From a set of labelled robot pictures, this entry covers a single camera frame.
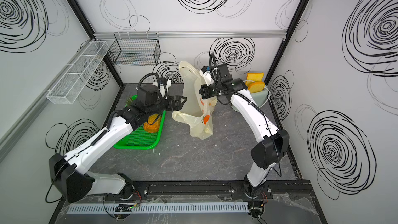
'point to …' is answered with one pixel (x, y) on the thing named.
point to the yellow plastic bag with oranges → (198, 112)
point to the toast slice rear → (255, 76)
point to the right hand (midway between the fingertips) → (200, 91)
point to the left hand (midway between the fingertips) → (179, 97)
